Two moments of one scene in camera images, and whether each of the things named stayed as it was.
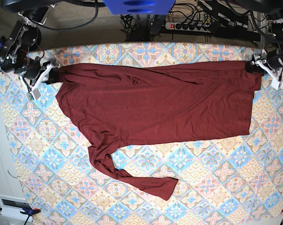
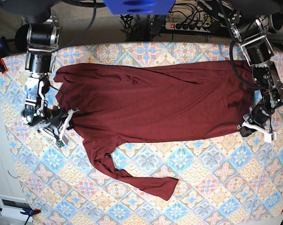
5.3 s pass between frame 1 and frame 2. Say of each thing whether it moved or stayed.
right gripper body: moved
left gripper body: moved
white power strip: stayed
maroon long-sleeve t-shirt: stayed
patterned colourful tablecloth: stayed
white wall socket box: stayed
